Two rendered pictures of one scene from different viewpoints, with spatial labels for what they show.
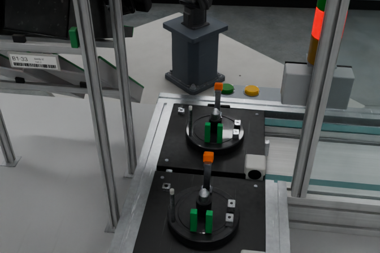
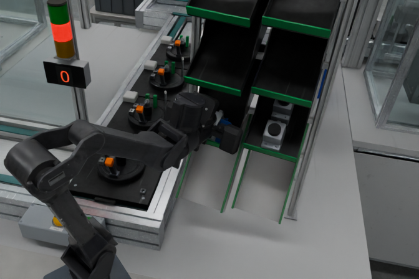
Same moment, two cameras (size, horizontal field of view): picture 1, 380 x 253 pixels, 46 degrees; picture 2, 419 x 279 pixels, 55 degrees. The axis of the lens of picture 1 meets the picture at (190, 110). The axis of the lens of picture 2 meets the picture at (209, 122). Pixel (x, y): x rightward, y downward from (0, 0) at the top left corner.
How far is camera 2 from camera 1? 171 cm
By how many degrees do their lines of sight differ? 106
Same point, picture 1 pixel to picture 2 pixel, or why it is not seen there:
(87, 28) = not seen: hidden behind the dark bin
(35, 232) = not seen: hidden behind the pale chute
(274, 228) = (110, 114)
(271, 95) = (43, 214)
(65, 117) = (261, 266)
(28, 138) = (287, 239)
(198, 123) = (133, 169)
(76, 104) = not seen: outside the picture
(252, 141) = (94, 160)
